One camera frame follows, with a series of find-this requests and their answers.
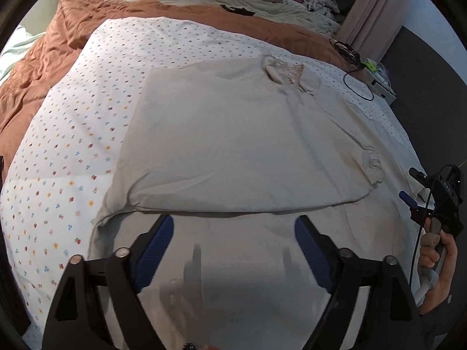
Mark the brown quilt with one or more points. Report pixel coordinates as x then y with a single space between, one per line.
62 47

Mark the white floral bed sheet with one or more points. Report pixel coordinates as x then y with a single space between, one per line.
73 146

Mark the person's right hand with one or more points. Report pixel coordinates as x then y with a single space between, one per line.
439 273

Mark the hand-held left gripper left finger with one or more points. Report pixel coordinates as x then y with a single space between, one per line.
155 251

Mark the green small object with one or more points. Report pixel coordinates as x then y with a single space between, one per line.
370 64

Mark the pink curtain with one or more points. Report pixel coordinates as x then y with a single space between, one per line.
368 11

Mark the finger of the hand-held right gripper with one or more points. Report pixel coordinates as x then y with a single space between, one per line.
417 173
408 198

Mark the person's right forearm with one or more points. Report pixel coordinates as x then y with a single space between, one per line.
436 324

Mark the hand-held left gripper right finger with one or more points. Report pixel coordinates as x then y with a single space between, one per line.
310 248

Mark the small black electronic device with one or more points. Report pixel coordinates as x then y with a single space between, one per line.
346 50

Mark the large beige shirt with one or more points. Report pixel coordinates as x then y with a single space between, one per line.
237 135

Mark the white bedside table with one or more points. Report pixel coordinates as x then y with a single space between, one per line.
379 84

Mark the beige blanket with brown patches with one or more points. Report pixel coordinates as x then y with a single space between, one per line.
277 7

